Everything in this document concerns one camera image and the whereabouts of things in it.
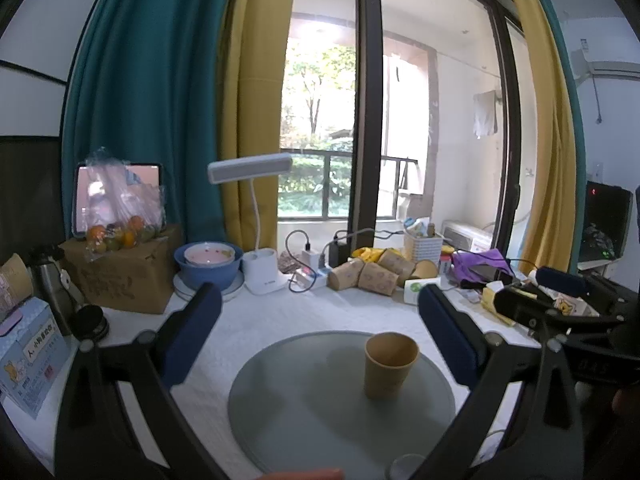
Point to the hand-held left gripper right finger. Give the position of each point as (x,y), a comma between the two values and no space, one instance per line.
(447,336)

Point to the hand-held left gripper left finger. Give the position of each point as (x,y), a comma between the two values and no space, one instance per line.
(192,335)

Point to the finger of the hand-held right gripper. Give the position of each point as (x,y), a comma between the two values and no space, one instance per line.
(520,305)
(561,280)

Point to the brown printed paper cup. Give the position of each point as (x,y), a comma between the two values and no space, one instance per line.
(426,269)
(345,275)
(378,280)
(397,262)

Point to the small clear cup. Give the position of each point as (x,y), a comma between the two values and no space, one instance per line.
(406,467)

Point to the yellow cartoon box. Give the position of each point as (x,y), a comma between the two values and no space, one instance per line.
(570,306)

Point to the green and white box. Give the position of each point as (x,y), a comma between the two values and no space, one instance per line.
(415,291)

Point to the purple cloth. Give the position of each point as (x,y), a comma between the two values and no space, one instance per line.
(480,262)

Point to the blue bowl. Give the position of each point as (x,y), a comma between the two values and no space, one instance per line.
(202,274)

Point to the white round plate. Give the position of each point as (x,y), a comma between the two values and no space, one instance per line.
(232,287)

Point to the black computer case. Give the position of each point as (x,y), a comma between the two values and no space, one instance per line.
(607,220)

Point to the pink bowl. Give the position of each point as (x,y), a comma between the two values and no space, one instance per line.
(207,256)

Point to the cardboard box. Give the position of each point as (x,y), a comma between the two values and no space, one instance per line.
(125,280)

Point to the white heater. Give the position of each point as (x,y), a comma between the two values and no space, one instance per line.
(467,235)

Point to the white slotted basket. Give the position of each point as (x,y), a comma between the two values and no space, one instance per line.
(422,247)

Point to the white desk lamp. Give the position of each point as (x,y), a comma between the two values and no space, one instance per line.
(260,270)

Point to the black round lid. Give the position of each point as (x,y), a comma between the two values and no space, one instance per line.
(90,322)

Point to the yellow cloth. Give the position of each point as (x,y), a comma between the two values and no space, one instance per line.
(367,254)

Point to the grey round glass plate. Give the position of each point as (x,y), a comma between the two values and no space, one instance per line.
(300,400)

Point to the white power strip with chargers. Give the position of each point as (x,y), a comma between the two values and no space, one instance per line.
(290,240)

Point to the black power adapter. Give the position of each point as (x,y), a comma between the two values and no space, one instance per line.
(337,254)

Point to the white charger plug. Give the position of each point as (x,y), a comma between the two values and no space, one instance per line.
(311,259)

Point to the plastic bag of fruit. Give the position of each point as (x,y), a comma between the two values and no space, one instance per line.
(120,210)

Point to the yellow curtain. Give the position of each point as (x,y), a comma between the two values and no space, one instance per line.
(255,70)
(545,135)

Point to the steel thermos bottle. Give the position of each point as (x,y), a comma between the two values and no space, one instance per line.
(50,290)

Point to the blue tissue box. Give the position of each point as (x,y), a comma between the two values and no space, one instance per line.
(27,360)

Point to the tablet computer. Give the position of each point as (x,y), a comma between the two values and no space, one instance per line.
(82,200)

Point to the hanging white cloth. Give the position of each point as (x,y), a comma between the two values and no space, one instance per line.
(484,115)

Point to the brown paper package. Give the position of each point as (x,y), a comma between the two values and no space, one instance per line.
(14,282)

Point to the black balcony railing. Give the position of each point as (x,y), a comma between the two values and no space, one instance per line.
(330,152)

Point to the white air conditioner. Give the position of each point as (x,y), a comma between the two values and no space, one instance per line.
(607,65)

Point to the black window frame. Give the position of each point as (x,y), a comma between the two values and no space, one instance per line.
(364,110)

